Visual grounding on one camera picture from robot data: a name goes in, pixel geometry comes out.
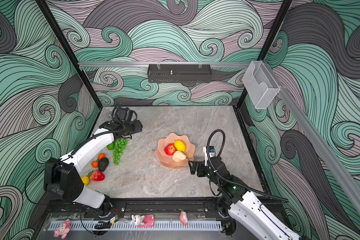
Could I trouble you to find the pale fake pear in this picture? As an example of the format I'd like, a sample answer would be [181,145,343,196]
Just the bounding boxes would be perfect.
[172,151,188,162]

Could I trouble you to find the yellow fake lemon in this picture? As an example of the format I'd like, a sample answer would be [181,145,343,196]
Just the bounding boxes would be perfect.
[174,140,187,152]

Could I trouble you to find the pink wavy fruit bowl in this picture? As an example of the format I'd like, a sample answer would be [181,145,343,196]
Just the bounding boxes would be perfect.
[155,133,196,170]

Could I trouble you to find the red fake apple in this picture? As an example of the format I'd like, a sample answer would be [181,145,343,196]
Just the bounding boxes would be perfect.
[164,144,177,156]

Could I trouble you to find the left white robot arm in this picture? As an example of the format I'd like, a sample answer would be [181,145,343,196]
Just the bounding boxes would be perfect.
[44,107,143,209]

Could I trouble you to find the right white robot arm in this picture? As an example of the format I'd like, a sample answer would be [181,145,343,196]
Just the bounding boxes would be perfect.
[188,156,309,240]

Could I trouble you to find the green fake grape bunch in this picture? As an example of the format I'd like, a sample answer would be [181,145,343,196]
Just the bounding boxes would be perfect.
[113,139,128,165]

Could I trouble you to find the green fake lime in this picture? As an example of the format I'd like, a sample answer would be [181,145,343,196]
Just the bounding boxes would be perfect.
[107,143,115,150]

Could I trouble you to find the orange fake tangerine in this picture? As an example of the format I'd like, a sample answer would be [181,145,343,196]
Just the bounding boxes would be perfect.
[91,161,99,168]
[98,154,106,160]

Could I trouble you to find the dark fake avocado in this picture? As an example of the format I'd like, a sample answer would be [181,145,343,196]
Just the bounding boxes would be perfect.
[98,158,109,172]

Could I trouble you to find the red fake strawberry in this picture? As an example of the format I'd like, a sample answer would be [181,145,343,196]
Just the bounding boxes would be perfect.
[89,170,105,182]

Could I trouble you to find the small yellow fake pepper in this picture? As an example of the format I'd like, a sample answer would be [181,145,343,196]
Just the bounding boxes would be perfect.
[81,176,90,186]

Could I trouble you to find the small pink figurine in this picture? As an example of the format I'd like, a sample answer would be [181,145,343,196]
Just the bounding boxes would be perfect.
[180,211,189,226]

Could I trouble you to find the white bunny pink toy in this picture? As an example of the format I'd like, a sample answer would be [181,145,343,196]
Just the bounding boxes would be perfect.
[131,215,155,228]

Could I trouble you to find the pink plush toy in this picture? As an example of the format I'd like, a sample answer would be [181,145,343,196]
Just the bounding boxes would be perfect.
[54,220,71,240]

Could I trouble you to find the black wall tray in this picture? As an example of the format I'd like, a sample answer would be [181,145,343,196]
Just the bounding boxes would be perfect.
[147,65,212,84]

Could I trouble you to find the white slotted cable duct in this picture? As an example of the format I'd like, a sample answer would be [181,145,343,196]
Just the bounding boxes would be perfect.
[47,220,223,232]

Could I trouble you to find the aluminium rail back wall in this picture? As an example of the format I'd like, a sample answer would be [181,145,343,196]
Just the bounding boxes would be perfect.
[78,61,250,69]

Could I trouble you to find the aluminium rail wall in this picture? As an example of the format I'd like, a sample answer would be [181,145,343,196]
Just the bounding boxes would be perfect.
[263,62,360,215]
[78,61,250,69]

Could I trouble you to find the clear plastic wall holder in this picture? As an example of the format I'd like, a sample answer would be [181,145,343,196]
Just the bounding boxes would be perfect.
[243,61,280,110]

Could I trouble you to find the aluminium rail right wall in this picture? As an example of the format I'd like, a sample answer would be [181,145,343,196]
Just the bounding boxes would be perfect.
[263,62,360,215]

